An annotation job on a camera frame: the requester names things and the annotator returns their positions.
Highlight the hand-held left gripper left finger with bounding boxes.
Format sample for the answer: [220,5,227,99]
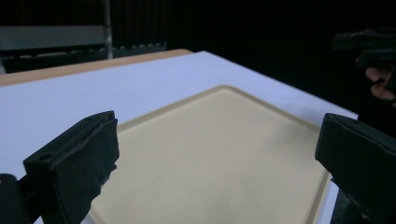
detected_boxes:
[22,110,120,224]

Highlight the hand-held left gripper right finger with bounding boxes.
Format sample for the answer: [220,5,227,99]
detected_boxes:
[314,112,396,224]

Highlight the grey shelf board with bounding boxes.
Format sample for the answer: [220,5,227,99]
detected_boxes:
[0,25,106,51]

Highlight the metal stand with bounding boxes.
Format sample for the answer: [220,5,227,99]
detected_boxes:
[104,0,114,60]

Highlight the beige plastic tray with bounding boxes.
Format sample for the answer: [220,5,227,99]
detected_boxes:
[81,84,332,224]

